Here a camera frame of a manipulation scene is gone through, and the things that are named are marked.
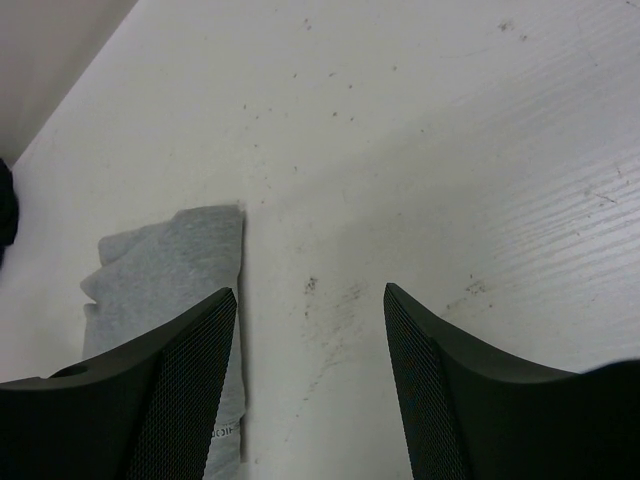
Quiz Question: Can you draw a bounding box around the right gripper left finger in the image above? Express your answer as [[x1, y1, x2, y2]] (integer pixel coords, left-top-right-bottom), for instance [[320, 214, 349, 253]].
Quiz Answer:
[[1, 288, 236, 479]]

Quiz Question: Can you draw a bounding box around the grey tank top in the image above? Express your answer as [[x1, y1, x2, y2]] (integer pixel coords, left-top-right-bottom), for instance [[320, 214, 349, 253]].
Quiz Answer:
[[81, 205, 245, 479]]

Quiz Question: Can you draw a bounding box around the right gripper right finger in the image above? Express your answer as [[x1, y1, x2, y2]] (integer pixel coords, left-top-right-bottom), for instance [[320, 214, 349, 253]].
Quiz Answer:
[[383, 283, 639, 479]]

